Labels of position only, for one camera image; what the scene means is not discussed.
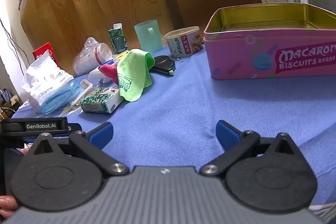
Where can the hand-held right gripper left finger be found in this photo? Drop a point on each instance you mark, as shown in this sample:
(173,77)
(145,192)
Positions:
(103,133)

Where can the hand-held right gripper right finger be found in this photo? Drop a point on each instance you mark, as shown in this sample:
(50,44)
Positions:
(227,134)

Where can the green print tissue pack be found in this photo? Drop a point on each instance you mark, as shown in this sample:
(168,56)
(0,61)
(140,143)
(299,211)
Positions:
(99,102)

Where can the green microfibre cloth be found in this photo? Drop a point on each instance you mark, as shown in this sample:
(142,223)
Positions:
(131,77)

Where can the pink fluffy scrubber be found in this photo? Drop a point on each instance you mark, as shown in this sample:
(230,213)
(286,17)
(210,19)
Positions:
(109,70)

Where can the pink biscuit tin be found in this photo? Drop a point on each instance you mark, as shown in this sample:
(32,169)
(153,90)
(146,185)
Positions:
(236,61)

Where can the person's left hand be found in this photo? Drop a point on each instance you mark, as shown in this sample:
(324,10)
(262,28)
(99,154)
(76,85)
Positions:
(6,204)

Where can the blue face masks pack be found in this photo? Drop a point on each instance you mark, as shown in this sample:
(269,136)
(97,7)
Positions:
(59,98)

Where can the clear plastic case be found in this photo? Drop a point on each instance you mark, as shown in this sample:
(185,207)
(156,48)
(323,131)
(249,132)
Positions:
(85,86)

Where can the white plastic packet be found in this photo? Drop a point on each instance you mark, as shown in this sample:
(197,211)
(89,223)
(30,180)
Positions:
(44,74)

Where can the blue tablecloth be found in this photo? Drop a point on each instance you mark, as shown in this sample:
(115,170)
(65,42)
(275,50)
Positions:
(170,98)

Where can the bagged paper cups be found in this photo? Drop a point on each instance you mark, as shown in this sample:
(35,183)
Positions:
(89,58)

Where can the red box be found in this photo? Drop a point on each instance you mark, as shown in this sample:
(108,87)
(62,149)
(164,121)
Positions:
(48,49)

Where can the black tape measure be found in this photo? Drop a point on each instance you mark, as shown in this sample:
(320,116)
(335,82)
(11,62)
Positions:
(162,62)

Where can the green drink carton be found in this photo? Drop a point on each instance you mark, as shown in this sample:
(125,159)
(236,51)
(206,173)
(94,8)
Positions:
(118,40)

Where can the peanut can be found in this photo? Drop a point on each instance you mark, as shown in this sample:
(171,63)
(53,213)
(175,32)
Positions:
(181,45)

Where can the teal plastic cup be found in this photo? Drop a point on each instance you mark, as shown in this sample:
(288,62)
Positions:
(147,37)

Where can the striped cloth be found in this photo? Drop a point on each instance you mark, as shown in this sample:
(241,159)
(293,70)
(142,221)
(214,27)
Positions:
(324,213)

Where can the short black tape strip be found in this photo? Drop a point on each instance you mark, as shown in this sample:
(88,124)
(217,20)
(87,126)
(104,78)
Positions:
(21,1)

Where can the wood pattern wall sheet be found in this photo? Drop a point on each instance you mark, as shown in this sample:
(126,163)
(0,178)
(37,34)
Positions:
(92,3)

